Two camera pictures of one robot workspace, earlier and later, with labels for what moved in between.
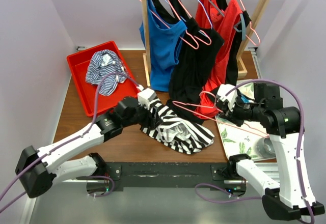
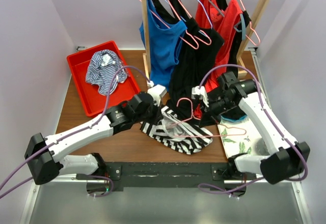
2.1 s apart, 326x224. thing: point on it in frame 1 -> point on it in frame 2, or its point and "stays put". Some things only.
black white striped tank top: (180, 133) stays put
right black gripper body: (241, 111) -> (221, 105)
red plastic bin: (77, 64) stays put
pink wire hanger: (177, 103) -> (177, 136)
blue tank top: (164, 38) stays put
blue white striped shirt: (105, 69) stays put
